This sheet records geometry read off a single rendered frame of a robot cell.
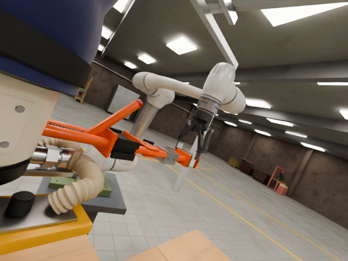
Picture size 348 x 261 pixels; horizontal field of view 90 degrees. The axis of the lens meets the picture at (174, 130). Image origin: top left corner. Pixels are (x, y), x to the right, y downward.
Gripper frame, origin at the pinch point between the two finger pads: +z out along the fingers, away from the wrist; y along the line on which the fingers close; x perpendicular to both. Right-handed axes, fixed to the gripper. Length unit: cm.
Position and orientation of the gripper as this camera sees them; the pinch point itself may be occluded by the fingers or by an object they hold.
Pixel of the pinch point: (184, 156)
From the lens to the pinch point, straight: 73.4
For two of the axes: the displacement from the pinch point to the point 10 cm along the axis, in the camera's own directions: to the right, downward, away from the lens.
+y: 7.0, 3.4, -6.2
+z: -4.2, 9.1, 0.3
